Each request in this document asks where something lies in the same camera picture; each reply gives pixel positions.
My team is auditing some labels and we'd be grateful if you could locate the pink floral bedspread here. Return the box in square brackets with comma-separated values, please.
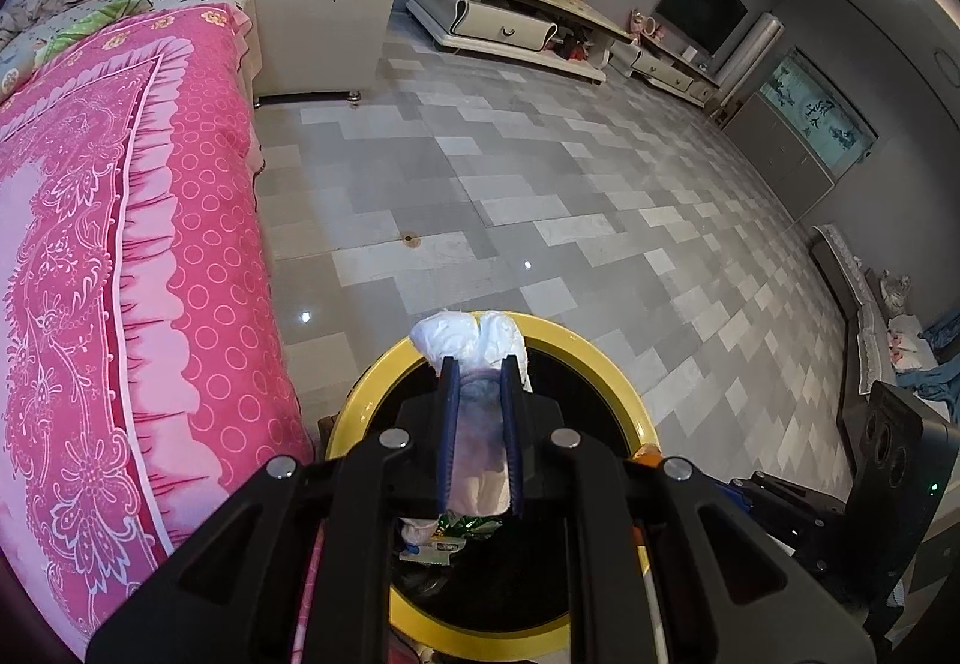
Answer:
[2, 3, 313, 654]

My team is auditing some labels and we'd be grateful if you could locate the grey floral quilt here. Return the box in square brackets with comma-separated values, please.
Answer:
[2, 0, 153, 102]

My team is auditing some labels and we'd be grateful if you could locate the fish tank cabinet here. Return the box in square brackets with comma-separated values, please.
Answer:
[724, 49, 877, 221]

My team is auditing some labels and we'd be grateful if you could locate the black television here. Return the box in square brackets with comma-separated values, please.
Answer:
[656, 0, 748, 55]

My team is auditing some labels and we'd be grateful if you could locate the white tv console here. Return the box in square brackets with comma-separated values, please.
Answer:
[407, 0, 719, 109]

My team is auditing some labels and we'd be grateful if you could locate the green foil wrapper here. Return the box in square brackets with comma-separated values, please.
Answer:
[436, 511, 503, 539]

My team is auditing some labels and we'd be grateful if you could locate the yellow rimmed trash bin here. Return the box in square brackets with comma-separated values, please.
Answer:
[325, 310, 662, 664]

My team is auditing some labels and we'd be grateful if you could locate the white plastic wrap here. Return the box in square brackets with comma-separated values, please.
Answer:
[410, 311, 532, 518]

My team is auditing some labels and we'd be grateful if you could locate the orange snack wrapper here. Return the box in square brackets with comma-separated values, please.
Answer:
[630, 443, 664, 467]

